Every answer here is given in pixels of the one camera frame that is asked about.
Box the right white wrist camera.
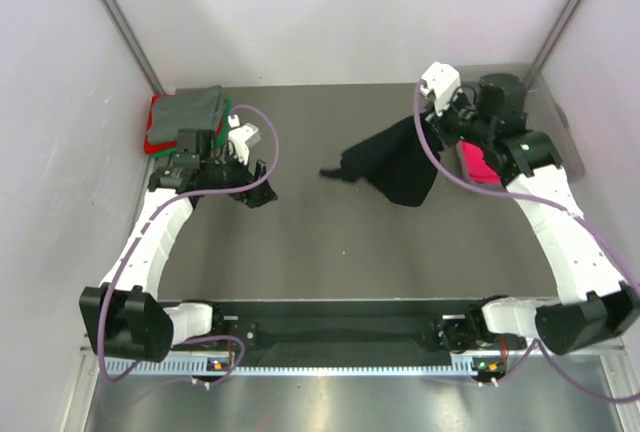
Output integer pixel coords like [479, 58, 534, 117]
[419, 62, 461, 116]

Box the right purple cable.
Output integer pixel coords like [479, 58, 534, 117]
[413, 80, 640, 406]

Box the aluminium frame post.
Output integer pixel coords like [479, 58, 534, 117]
[99, 0, 165, 94]
[523, 0, 584, 89]

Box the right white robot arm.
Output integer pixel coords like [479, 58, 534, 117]
[414, 62, 639, 355]

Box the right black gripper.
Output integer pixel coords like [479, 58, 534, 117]
[423, 88, 492, 148]

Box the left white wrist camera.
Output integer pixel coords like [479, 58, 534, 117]
[227, 114, 262, 165]

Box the clear plastic bin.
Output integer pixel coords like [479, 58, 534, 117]
[457, 63, 585, 184]

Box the slotted cable duct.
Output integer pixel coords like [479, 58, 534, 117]
[105, 353, 505, 377]

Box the aluminium rail frame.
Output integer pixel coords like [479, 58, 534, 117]
[63, 342, 639, 431]

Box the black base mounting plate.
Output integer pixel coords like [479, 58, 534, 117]
[169, 299, 529, 368]

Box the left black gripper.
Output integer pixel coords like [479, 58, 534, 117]
[200, 143, 277, 208]

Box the left aluminium frame post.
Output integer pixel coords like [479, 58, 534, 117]
[99, 0, 165, 94]

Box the folded green t shirt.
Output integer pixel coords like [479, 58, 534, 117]
[152, 96, 234, 160]

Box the folded grey t shirt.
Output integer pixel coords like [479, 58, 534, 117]
[146, 85, 226, 145]

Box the right aluminium frame post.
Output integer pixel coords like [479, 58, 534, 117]
[523, 0, 584, 89]

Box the folded red t shirt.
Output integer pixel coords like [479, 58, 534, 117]
[143, 94, 226, 156]

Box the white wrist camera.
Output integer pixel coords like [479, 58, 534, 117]
[419, 62, 461, 116]
[227, 114, 262, 165]

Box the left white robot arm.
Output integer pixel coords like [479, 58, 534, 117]
[79, 124, 277, 362]

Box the pink t shirt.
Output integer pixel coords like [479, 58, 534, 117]
[457, 142, 501, 188]

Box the black t shirt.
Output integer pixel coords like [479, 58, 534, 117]
[319, 117, 437, 208]

